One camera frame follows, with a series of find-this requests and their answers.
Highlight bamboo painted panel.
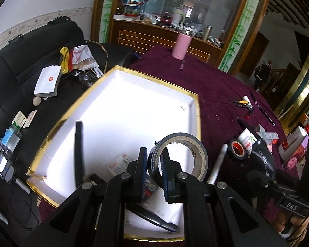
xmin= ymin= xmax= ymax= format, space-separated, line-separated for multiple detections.
xmin=99 ymin=0 xmax=119 ymax=44
xmin=218 ymin=0 xmax=263 ymax=74

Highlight white plastic bag red print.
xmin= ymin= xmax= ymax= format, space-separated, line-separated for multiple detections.
xmin=71 ymin=45 xmax=99 ymax=71

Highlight maroon velvet tablecloth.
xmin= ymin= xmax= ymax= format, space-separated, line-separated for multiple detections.
xmin=39 ymin=44 xmax=309 ymax=247

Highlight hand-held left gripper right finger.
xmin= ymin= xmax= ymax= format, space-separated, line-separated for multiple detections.
xmin=162 ymin=148 xmax=291 ymax=247

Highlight black tape roll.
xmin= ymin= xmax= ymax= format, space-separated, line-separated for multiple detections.
xmin=147 ymin=132 xmax=209 ymax=183

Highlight wooden brick pattern counter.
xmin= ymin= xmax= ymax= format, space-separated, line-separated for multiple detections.
xmin=109 ymin=18 xmax=223 ymax=65

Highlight wooden stair railing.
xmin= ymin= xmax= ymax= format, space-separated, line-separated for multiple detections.
xmin=269 ymin=62 xmax=302 ymax=103

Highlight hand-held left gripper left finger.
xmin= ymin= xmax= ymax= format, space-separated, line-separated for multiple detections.
xmin=23 ymin=147 xmax=148 ymax=247

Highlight black leather sofa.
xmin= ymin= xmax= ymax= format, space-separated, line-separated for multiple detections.
xmin=0 ymin=17 xmax=145 ymax=237

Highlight black handheld device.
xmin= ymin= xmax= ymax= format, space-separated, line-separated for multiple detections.
xmin=0 ymin=144 xmax=17 ymax=184

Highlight wood framed glass panel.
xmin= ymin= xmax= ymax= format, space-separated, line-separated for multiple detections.
xmin=91 ymin=0 xmax=273 ymax=72

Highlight white box on sofa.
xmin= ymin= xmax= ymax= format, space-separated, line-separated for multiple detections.
xmin=33 ymin=65 xmax=63 ymax=98

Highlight white box with gold rim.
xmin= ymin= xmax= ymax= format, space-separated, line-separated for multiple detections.
xmin=26 ymin=65 xmax=202 ymax=242

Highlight white marker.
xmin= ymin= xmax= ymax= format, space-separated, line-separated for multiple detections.
xmin=207 ymin=143 xmax=228 ymax=185

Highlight orange label carton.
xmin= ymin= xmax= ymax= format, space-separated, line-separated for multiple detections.
xmin=256 ymin=125 xmax=280 ymax=146

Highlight yellow cloth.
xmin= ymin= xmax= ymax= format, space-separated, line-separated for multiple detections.
xmin=59 ymin=47 xmax=73 ymax=75

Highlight black thin rod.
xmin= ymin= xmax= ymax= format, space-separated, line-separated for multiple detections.
xmin=257 ymin=105 xmax=276 ymax=127

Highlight wooden door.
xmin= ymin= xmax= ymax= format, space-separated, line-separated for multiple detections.
xmin=239 ymin=31 xmax=269 ymax=78

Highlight white plastic bottle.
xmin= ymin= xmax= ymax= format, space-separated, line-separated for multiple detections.
xmin=238 ymin=129 xmax=256 ymax=155

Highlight black slim pen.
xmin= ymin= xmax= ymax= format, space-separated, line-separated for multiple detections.
xmin=249 ymin=91 xmax=261 ymax=106

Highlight steel thermos flask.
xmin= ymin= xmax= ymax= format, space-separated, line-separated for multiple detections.
xmin=203 ymin=25 xmax=214 ymax=40

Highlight small white red box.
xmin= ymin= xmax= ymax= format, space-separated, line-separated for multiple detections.
xmin=106 ymin=153 xmax=134 ymax=177

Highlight red core tape roll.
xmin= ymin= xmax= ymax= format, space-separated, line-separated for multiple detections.
xmin=230 ymin=139 xmax=248 ymax=161

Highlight pink thermos bottle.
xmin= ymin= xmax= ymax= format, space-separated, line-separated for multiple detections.
xmin=171 ymin=29 xmax=193 ymax=60

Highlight clear blue plastic pack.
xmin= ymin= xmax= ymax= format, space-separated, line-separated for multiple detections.
xmin=0 ymin=123 xmax=23 ymax=155

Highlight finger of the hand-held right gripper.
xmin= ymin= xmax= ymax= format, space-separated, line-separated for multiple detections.
xmin=247 ymin=170 xmax=284 ymax=205

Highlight person's right hand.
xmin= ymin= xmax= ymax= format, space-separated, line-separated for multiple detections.
xmin=274 ymin=210 xmax=309 ymax=238

